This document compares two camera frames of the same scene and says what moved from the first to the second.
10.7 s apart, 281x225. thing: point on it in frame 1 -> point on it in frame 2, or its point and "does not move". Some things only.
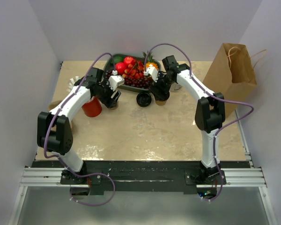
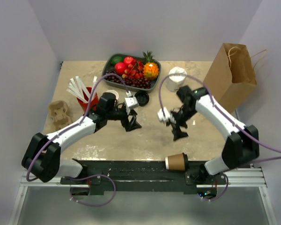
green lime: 118,59 does not move
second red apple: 120,67 does not move
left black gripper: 109,102 -> 132,124
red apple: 129,60 does not move
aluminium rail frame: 249,176 does not move
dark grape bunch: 143,82 does not move
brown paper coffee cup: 161,103 -> 175,162
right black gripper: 156,86 -> 177,131
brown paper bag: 231,73 does not move
